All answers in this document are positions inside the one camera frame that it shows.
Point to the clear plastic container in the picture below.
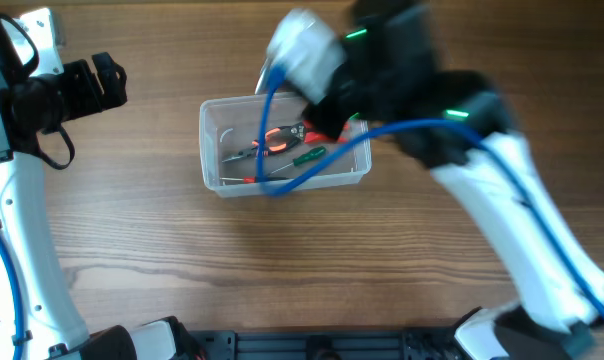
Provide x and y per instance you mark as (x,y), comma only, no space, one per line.
(228,126)

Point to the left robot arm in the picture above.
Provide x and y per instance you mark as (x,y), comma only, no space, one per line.
(38,94)

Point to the green handled screwdriver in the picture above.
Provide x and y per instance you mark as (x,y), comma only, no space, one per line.
(312,155)

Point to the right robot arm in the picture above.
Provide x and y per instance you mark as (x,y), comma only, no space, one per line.
(456,125)

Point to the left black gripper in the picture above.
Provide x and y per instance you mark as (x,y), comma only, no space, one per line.
(90,98)

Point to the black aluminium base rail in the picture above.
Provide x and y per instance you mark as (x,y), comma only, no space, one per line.
(408,344)

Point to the red handled cutters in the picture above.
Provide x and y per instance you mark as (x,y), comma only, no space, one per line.
(304,132)

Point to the black red handled screwdriver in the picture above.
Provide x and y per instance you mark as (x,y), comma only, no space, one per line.
(254,179)

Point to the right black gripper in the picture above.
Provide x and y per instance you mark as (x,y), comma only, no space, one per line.
(330,125)

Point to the orange black needle-nose pliers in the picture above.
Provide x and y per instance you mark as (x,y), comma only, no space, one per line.
(277,141)

